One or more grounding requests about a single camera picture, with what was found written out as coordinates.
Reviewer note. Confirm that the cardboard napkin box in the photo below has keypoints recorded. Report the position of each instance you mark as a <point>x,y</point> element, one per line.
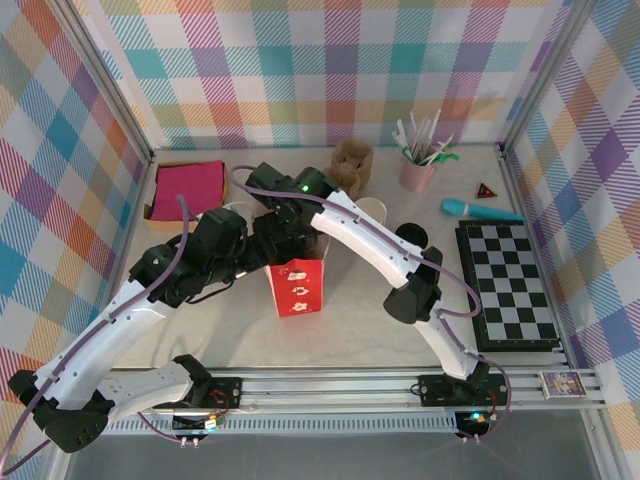
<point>160,224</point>

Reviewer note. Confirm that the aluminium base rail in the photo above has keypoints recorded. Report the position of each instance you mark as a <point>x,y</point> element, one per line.
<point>325,387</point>

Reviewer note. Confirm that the stack of paper cups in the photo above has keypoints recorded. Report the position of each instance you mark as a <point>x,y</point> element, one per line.
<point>372,205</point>

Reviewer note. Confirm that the black silver chessboard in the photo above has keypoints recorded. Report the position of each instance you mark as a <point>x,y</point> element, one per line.
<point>505,280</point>

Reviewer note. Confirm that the green wrapped straw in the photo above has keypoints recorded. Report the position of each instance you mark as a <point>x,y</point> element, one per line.
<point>450,157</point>

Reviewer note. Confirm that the pink straw holder cup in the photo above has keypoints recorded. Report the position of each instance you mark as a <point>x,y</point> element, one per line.
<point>415,175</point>

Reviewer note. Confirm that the white wrapped straw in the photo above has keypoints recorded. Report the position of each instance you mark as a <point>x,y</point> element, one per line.
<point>445,144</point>
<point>414,127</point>
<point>401,135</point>
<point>434,127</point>

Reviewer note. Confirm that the red triangle badge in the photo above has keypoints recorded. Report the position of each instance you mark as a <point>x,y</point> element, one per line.
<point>485,191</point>

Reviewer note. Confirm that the aluminium frame post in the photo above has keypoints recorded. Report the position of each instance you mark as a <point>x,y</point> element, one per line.
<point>546,75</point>
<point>106,75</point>

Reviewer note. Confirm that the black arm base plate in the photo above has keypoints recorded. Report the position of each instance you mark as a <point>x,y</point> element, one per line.
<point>435,390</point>
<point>225,392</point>

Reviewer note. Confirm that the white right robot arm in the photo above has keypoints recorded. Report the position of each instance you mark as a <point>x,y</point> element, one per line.
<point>370,235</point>

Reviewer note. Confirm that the playing card box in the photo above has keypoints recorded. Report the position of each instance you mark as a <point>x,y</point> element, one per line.
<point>562,385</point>

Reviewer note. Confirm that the aluminium frame side rail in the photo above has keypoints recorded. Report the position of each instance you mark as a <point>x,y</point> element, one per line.
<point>517,200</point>
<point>136,200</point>

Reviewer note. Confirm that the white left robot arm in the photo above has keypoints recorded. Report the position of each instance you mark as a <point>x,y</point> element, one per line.
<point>100,330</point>

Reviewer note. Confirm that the black control board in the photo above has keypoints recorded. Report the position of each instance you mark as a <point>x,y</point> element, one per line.
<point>197,422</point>
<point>475,422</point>

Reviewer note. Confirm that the black cup lid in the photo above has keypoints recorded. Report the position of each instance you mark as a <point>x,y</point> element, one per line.
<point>415,232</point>

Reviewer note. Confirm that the brown pulp cup carrier stack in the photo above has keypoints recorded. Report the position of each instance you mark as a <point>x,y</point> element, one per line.
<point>352,155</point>

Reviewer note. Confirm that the white red paper bag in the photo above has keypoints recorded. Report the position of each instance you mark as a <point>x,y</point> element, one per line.
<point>295,287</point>

